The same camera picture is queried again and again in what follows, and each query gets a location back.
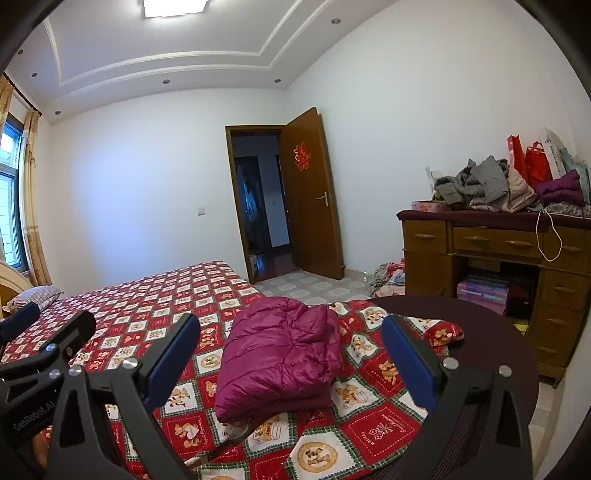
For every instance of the white paper bag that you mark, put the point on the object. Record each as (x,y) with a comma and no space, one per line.
(556,152)

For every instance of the dark red box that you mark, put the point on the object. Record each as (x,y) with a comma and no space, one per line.
(524,297)

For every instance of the purple folded garment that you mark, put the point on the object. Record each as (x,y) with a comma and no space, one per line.
(561,189)

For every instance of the brown wooden door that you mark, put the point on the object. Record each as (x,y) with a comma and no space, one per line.
(309,230)

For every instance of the wooden bed headboard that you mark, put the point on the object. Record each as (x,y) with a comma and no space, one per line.
(11,281)

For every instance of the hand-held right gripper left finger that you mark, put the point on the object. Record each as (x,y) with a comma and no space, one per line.
(173,360)

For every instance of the magenta puffer jacket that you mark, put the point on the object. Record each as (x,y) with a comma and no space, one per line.
(281,355)

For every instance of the clear plastic packet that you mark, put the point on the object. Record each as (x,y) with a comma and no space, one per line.
(433,177)

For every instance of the brown wooden drawer desk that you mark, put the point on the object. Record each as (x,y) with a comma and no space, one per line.
(425,277)

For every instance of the striped pillow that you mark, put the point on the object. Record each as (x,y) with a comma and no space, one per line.
(37,297)

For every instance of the pink flat box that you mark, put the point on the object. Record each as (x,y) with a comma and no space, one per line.
(482,295)

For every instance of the red bear-print blanket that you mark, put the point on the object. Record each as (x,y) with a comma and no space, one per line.
(152,295)

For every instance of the window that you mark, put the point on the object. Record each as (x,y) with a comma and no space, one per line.
(9,194)

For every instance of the red paper door decoration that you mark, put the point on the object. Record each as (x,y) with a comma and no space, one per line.
(301,156)

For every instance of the heap of clothes on floor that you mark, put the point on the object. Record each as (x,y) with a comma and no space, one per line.
(390,279)

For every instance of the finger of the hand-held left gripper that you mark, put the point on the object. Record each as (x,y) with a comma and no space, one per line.
(18,321)
(74,330)

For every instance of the dark brown bed mattress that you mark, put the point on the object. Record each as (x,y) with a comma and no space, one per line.
(489,337)

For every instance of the pile of grey clothes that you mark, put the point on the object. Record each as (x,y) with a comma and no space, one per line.
(485,184)

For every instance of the square ceiling lamp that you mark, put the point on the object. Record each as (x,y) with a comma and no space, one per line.
(175,7)

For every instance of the brown door frame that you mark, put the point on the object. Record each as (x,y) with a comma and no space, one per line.
(233,207)

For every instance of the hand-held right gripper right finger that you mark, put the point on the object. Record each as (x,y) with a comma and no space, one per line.
(411,364)

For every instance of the pink floral box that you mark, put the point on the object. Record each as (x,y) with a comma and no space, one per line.
(429,206)

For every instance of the pale green bag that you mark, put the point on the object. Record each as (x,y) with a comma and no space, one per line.
(582,177)

